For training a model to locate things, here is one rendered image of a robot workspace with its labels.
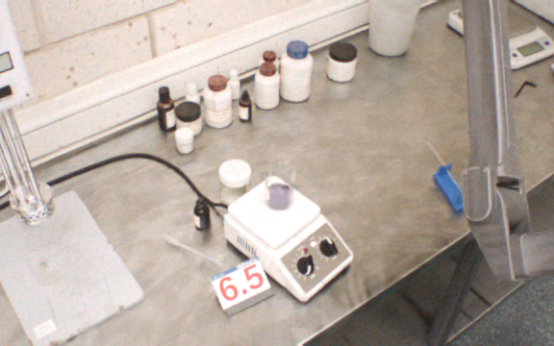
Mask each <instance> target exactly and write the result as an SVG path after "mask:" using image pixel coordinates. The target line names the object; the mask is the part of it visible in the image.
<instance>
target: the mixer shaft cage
mask: <svg viewBox="0 0 554 346"><path fill-rule="evenodd" d="M6 111H7V115H8V117H9V119H10V122H11V124H12V127H13V132H14V134H15V137H16V142H17V145H18V148H19V151H20V153H21V156H22V159H23V160H24V163H25V166H26V169H27V171H28V174H29V177H30V179H31V182H28V179H27V176H26V174H25V171H24V168H23V165H22V163H21V160H20V157H19V156H18V153H17V150H16V148H15V146H16V145H15V142H14V140H13V135H12V133H11V130H10V127H9V125H8V122H7V119H6V115H5V113H4V112H1V113H0V121H1V123H2V126H3V129H4V131H5V134H6V137H7V139H8V142H9V144H10V146H11V149H12V151H13V155H14V161H15V163H16V166H17V169H18V171H19V174H20V176H21V179H22V182H23V185H20V186H18V187H17V188H16V189H15V190H14V187H13V183H12V181H11V179H10V176H9V174H8V171H7V169H6V166H5V164H4V162H3V160H2V157H1V155H0V168H1V170H2V172H3V175H4V177H5V180H6V182H7V185H8V187H9V189H10V192H11V194H12V195H11V199H10V202H11V205H12V207H13V210H14V211H15V212H16V216H17V219H18V220H19V221H20V222H21V223H23V224H26V225H36V224H40V223H42V222H45V221H46V220H48V219H49V218H50V216H51V215H52V214H53V213H54V211H55V203H54V201H53V200H52V199H53V194H52V189H51V187H50V186H49V185H48V184H46V183H43V182H39V181H37V179H36V176H35V173H34V170H33V167H32V165H31V163H30V160H29V157H28V155H27V152H26V149H25V146H24V143H23V141H22V138H21V135H20V132H19V130H18V129H19V127H18V124H17V121H16V118H15V115H14V113H13V108H10V109H8V110H6ZM41 217H42V218H41ZM40 218H41V219H40ZM35 220H36V221H35Z"/></svg>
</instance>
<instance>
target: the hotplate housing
mask: <svg viewBox="0 0 554 346"><path fill-rule="evenodd" d="M325 222H327V223H328V224H329V225H330V227H331V228H332V229H333V231H334V232H335V233H336V236H337V237H338V238H339V240H340V241H341V243H342V244H343V245H344V247H345V248H346V249H347V250H348V252H350V253H351V256H349V257H348V258H347V259H346V260H345V261H343V262H342V263H341V264H340V265H339V267H338V268H337V269H335V270H334V271H333V272H332V273H331V274H330V275H328V276H327V277H326V278H325V279H324V280H322V281H321V282H319V283H318V284H317V285H316V286H315V287H314V288H312V289H311V290H310V291H309V292H308V293H306V292H305V291H304V290H303V289H302V287H301V286H300V285H299V283H298V282H297V281H296V279H294V278H293V277H292V275H291V274H290V272H289V271H288V270H287V268H286V267H285V266H284V264H283V263H281V260H280V258H281V257H282V256H283V255H284V254H286V253H287V252H288V251H289V250H291V249H292V248H294V247H295V246H297V245H298V244H299V243H300V242H302V241H303V240H304V239H305V238H307V237H308V236H309V235H311V234H312V233H313V231H314V230H316V229H317V228H319V227H320V226H322V225H323V224H324V223H325ZM224 231H225V238H226V240H227V241H228V242H230V243H231V244H232V245H233V246H234V247H236V248H237V249H238V250H239V251H240V252H241V253H244V254H245V255H246V256H247V257H248V258H250V259H252V258H254V257H256V256H258V258H259V262H260V264H261V266H262V269H263V271H264V272H265V273H266V274H268V275H269V276H270V277H271V278H272V279H274V280H275V281H276V282H277V283H278V284H280V285H281V286H282V287H283V288H284V289H286V290H287V291H288V292H289V293H290V294H292V295H293V296H294V297H296V298H297V299H299V300H300V302H301V303H302V304H303V305H304V304H305V303H307V301H308V300H309V299H310V298H311V297H312V296H313V295H315V294H316V293H317V292H318V291H319V290H320V289H321V288H322V287H324V286H325V285H327V284H328V283H329V282H330V281H332V280H333V279H334V278H335V277H336V276H337V275H338V274H339V273H340V272H341V271H342V270H343V269H344V268H345V266H347V265H348V264H349V263H350V261H353V259H354V257H353V253H352V251H351V250H350V249H348V247H347V246H346V245H345V244H344V242H343V241H342V240H341V238H340V237H339V234H338V233H337V232H336V230H335V229H334V228H333V226H332V225H331V224H330V222H329V221H328V220H327V218H326V217H325V216H323V215H322V214H320V215H319V216H317V217H316V218H315V219H314V220H312V221H311V222H310V223H308V224H307V225H306V226H305V227H303V228H302V229H301V230H300V231H298V233H297V234H296V235H294V236H292V237H291V238H289V239H288V240H287V241H286V242H284V243H283V244H282V245H280V246H279V247H277V248H272V247H270V246H269V245H266V244H265V243H264V242H263V241H261V240H260V239H259V238H258V237H256V236H255V235H254V234H252V233H251V231H250V230H249V229H247V228H246V227H245V226H244V225H243V224H240V223H239V222H238V220H236V219H235V218H234V217H233V216H231V215H230V214H229V212H228V213H227V214H226V215H224Z"/></svg>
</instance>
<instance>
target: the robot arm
mask: <svg viewBox="0 0 554 346"><path fill-rule="evenodd" d="M460 1H461V5H462V18H463V38H464V47H465V59H466V100H467V118H468V122H469V164H468V167H467V169H466V170H463V171H462V185H463V207H464V212H465V216H466V219H467V221H468V224H467V225H468V227H469V228H470V230H471V233H472V235H473V237H474V239H475V240H476V242H477V244H478V246H479V248H480V250H481V251H482V253H483V255H484V257H485V259H486V260H487V262H488V264H489V266H490V268H491V272H492V274H493V275H494V277H495V278H496V280H497V281H498V282H499V283H501V284H503V283H508V282H514V281H534V280H538V279H539V277H549V276H551V275H554V229H553V228H551V230H547V231H539V232H532V229H531V223H530V217H529V211H528V206H527V203H526V187H525V176H523V175H522V171H521V165H520V162H519V159H518V153H517V145H516V117H515V111H514V100H513V84H512V67H511V50H510V47H509V34H508V17H507V8H506V0H460Z"/></svg>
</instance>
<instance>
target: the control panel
mask: <svg viewBox="0 0 554 346"><path fill-rule="evenodd" d="M326 237H329V238H330V239H331V240H333V241H334V242H335V244H336V247H337V249H338V252H337V253H336V254H334V255H333V256H332V257H326V256H324V255H323V254H322V253H321V251H319V249H320V248H318V245H320V242H321V241H322V240H323V239H324V238H326ZM312 242H314V243H315V246H312ZM305 248H307V249H308V252H307V253H305V252H304V249H305ZM308 255H312V256H313V262H314V265H315V270H314V272H313V273H312V274H311V275H309V276H304V275H302V274H301V273H300V272H299V271H298V269H297V263H298V260H299V259H300V258H302V257H307V256H308ZM349 256H351V253H350V252H348V250H347V249H346V248H345V247H344V245H343V244H342V243H341V241H340V240H339V238H338V237H337V236H336V233H335V232H334V231H333V229H332V228H331V227H330V225H329V224H328V223H327V222H325V223H324V224H323V225H322V226H320V227H319V228H317V229H316V230H314V231H313V233H312V234H311V235H309V236H308V237H307V238H305V239H304V240H303V241H302V242H300V243H299V244H298V245H297V246H295V247H294V248H292V249H291V250H289V251H288V252H287V253H286V254H284V255H283V256H282V257H281V258H280V260H281V263H283V264H284V266H285V267H286V268H287V270H288V271H289V272H290V274H291V275H292V277H293V278H294V279H296V281H297V282H298V283H299V285H300V286H301V287H302V289H303V290H304V291H305V292H306V293H308V292H309V291H310V290H311V289H312V288H314V287H315V286H316V285H317V284H318V283H319V282H321V281H322V280H324V279H325V278H326V277H327V276H328V275H330V274H331V273H332V272H333V271H334V270H335V269H337V268H338V267H339V265H340V264H341V263H342V262H343V261H345V260H346V259H347V258H348V257H349Z"/></svg>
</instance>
